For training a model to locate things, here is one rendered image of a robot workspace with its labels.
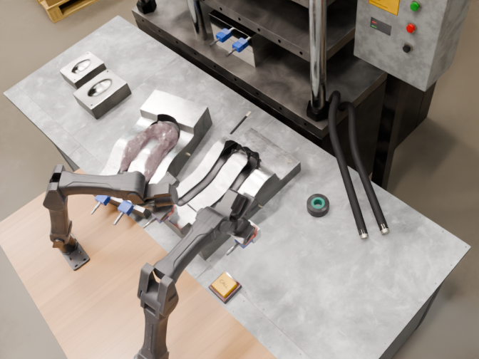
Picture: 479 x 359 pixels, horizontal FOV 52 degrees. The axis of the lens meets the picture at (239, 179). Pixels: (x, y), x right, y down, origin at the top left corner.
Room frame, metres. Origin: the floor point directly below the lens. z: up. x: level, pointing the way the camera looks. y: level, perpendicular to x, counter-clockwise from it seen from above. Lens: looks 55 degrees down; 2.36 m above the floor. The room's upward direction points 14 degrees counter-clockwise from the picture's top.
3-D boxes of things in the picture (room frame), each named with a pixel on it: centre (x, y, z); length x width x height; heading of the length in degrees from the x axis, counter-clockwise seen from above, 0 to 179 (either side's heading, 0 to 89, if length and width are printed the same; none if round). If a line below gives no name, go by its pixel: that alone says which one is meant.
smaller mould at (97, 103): (1.69, 0.51, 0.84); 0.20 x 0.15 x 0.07; 123
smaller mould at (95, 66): (1.87, 0.59, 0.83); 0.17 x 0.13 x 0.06; 123
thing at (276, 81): (2.01, -0.36, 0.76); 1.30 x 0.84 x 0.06; 33
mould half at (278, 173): (1.03, 0.05, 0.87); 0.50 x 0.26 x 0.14; 123
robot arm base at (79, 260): (0.97, 0.67, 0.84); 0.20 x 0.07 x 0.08; 28
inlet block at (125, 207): (1.03, 0.44, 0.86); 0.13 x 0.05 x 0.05; 141
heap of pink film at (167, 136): (1.27, 0.31, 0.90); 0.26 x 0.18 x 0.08; 141
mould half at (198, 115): (1.28, 0.31, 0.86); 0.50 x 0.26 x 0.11; 141
